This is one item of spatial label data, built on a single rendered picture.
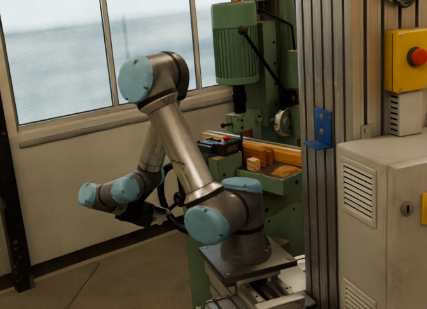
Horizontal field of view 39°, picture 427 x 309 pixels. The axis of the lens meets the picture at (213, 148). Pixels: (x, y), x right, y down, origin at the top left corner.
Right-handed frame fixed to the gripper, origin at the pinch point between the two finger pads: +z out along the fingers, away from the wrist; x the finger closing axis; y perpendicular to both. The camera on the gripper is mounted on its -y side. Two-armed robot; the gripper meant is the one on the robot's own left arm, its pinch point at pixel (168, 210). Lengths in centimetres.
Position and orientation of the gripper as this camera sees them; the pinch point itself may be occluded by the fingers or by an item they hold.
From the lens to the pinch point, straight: 209.1
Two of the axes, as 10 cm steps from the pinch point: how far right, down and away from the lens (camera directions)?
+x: 6.8, 1.7, -7.1
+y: -3.1, 9.5, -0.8
